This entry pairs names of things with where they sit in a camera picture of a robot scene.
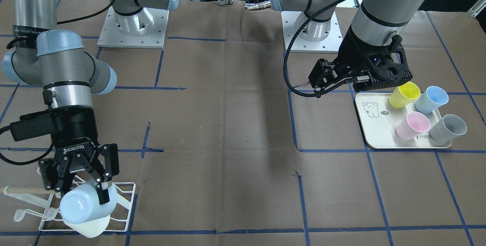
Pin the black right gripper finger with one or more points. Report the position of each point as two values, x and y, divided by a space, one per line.
57 176
102 166

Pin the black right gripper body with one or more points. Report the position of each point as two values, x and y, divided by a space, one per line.
77 130

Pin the white wire cup rack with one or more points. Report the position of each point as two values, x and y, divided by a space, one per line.
34 209

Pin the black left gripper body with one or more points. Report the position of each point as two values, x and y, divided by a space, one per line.
352 54

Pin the beige serving tray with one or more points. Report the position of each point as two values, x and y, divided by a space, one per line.
379 122

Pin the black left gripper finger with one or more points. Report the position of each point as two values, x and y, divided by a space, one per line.
320 89
323 74

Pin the grey plastic cup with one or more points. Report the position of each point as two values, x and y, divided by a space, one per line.
449 127

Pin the light blue cup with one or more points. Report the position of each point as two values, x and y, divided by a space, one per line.
81 204
431 99

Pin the pink plastic cup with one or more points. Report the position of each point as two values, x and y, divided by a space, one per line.
413 125

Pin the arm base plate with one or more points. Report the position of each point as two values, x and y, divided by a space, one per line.
147 29
316 37

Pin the white plastic cup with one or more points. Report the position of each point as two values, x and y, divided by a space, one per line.
92 228

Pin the yellow plastic cup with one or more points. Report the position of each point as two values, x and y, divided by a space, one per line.
404 95

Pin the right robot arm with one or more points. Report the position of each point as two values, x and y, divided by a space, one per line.
41 54

